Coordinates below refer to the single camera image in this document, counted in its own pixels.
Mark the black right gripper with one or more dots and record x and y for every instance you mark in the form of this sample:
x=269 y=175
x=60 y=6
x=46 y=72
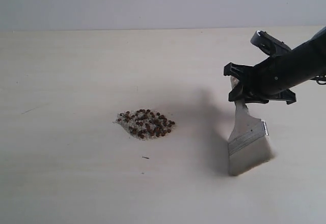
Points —
x=272 y=78

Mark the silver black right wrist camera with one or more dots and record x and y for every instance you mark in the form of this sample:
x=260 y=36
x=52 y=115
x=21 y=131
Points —
x=268 y=44

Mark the pile of brown pellets and grains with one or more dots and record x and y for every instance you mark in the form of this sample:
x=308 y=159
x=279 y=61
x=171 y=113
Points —
x=145 y=124

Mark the white paint brush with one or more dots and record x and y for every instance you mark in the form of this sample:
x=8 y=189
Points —
x=249 y=144

